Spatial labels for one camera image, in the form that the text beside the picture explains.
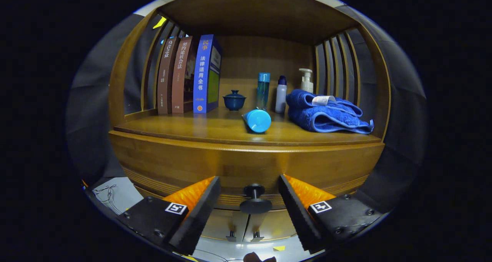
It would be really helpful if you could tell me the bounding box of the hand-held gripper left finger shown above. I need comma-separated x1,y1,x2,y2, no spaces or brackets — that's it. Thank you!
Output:
115,176,221,255

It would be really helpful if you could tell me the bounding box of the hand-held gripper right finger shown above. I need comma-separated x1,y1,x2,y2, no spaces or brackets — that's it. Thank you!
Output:
279,174,384,253

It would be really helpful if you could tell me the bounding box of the wooden drawer with dark knob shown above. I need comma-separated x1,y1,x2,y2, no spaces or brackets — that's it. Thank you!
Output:
115,149,381,216

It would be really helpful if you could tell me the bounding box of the light blue squeeze tube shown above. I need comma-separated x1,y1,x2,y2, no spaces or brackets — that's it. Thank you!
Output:
242,109,272,134

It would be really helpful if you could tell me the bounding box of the wooden cabinet door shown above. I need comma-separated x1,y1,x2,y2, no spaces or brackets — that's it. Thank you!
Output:
200,209,246,242
246,209,298,242

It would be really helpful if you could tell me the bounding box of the wooden countertop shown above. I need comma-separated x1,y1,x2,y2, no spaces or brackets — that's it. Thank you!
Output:
113,106,383,146

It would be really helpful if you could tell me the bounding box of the wooden cabinet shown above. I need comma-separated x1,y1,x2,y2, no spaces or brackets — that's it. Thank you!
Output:
108,0,392,242

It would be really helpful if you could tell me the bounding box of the folded blue towel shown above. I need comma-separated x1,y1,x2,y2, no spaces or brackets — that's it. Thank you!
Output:
286,89,374,134

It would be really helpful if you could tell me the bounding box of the dark blue lidded teacup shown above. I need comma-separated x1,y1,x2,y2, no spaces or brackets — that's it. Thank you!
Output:
223,90,247,111

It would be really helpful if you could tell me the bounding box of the white bottle with blue cap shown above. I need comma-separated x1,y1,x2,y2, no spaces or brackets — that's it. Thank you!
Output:
275,75,288,114

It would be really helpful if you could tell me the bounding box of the clear teal bottle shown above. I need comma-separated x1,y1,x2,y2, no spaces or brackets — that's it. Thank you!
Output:
257,72,271,110

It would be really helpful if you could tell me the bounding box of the white pump bottle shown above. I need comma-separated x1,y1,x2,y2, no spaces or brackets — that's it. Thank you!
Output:
299,68,314,93

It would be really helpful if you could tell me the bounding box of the thick blue book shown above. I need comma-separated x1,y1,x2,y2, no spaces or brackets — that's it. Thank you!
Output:
193,34,222,113

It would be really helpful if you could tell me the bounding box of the dark brown book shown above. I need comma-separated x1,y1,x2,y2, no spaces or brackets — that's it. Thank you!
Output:
157,36,180,115

